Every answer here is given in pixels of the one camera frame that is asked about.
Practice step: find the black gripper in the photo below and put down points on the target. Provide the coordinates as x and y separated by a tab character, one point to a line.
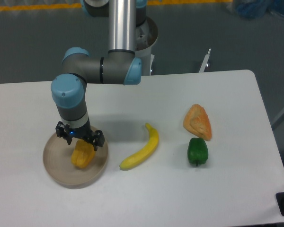
80	129

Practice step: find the yellow bell pepper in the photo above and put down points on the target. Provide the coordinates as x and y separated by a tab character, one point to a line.
83	154

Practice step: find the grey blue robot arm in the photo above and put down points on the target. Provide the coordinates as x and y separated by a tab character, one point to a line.
120	66

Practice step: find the beige round plate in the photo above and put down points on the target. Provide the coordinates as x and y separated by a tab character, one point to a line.
57	162

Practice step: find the green bell pepper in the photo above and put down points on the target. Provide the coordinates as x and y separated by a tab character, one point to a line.
197	152

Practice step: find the yellow banana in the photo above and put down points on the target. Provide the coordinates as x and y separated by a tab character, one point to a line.
143	154

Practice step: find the orange croissant bread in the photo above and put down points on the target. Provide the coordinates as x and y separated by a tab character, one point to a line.
197	122

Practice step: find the blue plastic bag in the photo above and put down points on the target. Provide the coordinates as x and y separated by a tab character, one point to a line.
252	9

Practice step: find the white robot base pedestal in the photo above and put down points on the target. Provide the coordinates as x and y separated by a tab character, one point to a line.
146	37

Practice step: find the white metal frame leg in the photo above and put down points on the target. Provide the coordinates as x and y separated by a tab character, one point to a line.
205	63

